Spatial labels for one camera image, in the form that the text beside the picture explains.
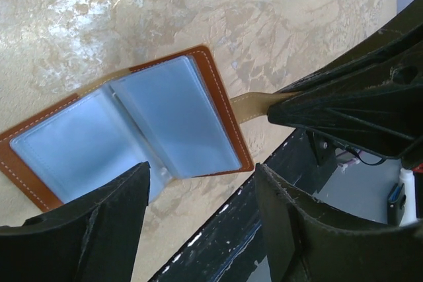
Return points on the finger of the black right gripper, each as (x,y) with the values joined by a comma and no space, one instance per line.
(377,109)
(390,39)

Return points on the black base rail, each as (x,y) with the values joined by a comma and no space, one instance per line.
(229,246)

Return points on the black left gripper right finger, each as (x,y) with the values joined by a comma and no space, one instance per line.
(309,240)

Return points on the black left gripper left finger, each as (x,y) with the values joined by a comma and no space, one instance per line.
(92,238)

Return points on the brown leather card holder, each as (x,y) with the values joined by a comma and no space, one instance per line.
(173,113)

